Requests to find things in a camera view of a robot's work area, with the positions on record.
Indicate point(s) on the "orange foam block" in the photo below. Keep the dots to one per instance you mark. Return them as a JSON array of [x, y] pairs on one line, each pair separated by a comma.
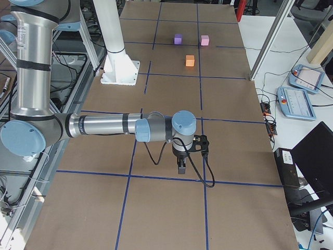
[[190, 61]]

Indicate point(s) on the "black laptop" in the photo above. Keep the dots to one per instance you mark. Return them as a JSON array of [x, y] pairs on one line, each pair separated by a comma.
[[313, 156]]

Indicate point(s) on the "wooden board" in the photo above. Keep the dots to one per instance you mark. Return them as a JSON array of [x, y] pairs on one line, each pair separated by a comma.
[[322, 47]]

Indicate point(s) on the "aluminium frame rail left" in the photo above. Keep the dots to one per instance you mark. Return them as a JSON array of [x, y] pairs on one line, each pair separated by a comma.
[[24, 185]]

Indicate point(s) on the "white pedestal column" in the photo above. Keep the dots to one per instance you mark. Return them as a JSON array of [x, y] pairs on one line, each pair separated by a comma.
[[119, 69]]

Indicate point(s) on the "black orange power strip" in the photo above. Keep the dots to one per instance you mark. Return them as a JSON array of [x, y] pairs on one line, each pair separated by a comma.
[[270, 121]]

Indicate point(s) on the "teach pendant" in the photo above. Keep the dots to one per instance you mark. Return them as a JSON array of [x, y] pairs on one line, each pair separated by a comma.
[[306, 78], [295, 103]]

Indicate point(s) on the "aluminium frame post right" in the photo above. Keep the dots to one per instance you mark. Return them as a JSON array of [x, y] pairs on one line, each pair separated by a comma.
[[271, 36]]

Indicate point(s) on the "pink foam block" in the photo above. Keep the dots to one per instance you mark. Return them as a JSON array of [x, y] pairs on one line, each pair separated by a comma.
[[204, 41]]

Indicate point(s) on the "far teach pendant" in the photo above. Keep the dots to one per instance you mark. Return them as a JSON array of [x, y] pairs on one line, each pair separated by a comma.
[[306, 78]]

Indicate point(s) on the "near teach pendant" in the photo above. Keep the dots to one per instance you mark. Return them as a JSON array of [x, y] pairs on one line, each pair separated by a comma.
[[295, 103]]

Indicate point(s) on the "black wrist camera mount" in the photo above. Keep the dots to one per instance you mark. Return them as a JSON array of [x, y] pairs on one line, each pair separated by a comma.
[[200, 144]]

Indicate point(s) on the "red cylinder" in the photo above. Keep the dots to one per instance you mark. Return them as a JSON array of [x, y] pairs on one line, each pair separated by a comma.
[[240, 9]]

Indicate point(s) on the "black computer box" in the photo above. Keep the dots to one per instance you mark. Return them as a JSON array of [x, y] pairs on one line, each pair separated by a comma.
[[286, 168]]

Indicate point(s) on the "purple foam block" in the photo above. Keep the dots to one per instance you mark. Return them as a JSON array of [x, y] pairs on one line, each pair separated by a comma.
[[178, 39]]

